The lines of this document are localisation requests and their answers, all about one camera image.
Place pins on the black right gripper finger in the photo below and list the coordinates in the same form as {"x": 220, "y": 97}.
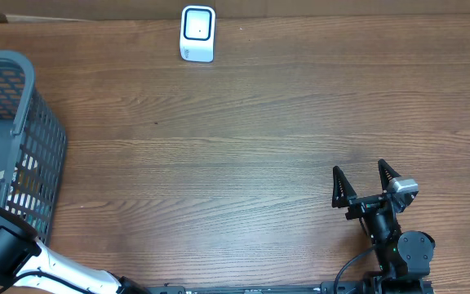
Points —
{"x": 386, "y": 173}
{"x": 343, "y": 193}

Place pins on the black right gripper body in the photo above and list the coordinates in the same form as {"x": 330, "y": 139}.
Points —
{"x": 361, "y": 204}

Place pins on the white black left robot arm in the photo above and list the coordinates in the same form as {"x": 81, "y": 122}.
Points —
{"x": 25, "y": 261}

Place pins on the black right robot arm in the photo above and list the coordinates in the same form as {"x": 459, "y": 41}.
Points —
{"x": 404, "y": 257}

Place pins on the white black barcode scanner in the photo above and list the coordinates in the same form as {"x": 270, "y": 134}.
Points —
{"x": 197, "y": 33}

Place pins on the grey plastic mesh basket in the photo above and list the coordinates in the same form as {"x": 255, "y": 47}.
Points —
{"x": 33, "y": 145}

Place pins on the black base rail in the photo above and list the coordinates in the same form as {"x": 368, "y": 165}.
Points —
{"x": 239, "y": 290}

